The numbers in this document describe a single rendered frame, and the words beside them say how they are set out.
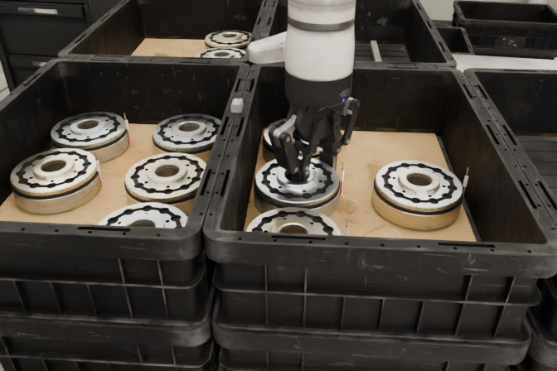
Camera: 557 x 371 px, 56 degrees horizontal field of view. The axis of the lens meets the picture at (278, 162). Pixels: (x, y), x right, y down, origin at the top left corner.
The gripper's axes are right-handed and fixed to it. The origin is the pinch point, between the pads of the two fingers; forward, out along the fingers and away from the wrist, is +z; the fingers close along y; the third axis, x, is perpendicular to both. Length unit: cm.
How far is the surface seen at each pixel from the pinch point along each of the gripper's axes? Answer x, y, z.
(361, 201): -5.9, 2.3, 2.2
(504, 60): 17, 95, 15
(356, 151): 1.9, 11.3, 2.2
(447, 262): -22.9, -9.5, -6.5
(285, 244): -13.1, -18.2, -7.7
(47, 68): 37.4, -15.7, -7.7
